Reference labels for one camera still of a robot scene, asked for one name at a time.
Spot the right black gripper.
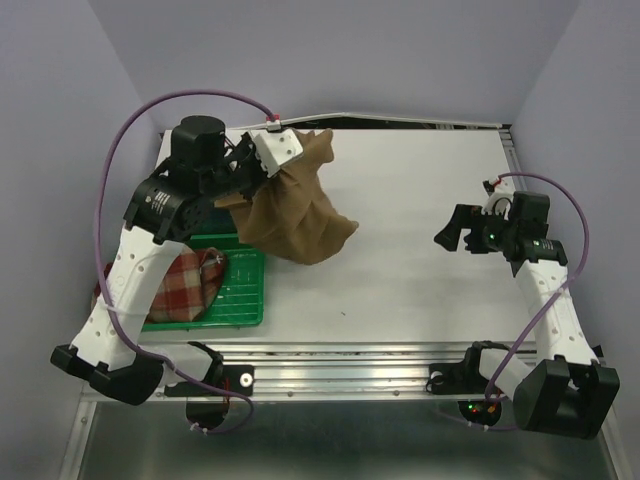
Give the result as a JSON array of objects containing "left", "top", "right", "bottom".
[{"left": 432, "top": 203, "right": 517, "bottom": 253}]

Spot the tan pleated skirt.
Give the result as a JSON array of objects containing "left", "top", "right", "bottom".
[{"left": 215, "top": 129, "right": 359, "bottom": 265}]

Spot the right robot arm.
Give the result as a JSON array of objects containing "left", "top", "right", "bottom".
[{"left": 425, "top": 191, "right": 620, "bottom": 439}]

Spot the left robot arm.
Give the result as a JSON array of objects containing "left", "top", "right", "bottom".
[{"left": 50, "top": 116, "right": 280, "bottom": 406}]

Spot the red plaid skirt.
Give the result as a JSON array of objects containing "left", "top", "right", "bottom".
[{"left": 89, "top": 247, "right": 229, "bottom": 324}]

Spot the green plastic tray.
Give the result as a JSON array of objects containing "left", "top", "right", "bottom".
[{"left": 143, "top": 209, "right": 265, "bottom": 332}]

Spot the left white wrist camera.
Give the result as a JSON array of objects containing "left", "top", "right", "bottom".
[{"left": 249, "top": 129, "right": 304, "bottom": 178}]

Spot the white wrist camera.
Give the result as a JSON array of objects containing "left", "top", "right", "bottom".
[
  {"left": 482, "top": 178, "right": 515, "bottom": 216},
  {"left": 249, "top": 129, "right": 304, "bottom": 178}
]

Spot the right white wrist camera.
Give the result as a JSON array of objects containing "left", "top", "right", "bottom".
[{"left": 482, "top": 178, "right": 515, "bottom": 216}]

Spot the aluminium frame rail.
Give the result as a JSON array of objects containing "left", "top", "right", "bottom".
[{"left": 62, "top": 127, "right": 633, "bottom": 479}]

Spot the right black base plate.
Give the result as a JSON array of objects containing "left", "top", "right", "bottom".
[{"left": 425, "top": 363, "right": 487, "bottom": 395}]

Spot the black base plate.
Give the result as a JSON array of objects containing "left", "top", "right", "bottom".
[
  {"left": 425, "top": 363, "right": 487, "bottom": 395},
  {"left": 164, "top": 364, "right": 255, "bottom": 397}
]

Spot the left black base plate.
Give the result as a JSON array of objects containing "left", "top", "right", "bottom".
[{"left": 164, "top": 364, "right": 255, "bottom": 397}]

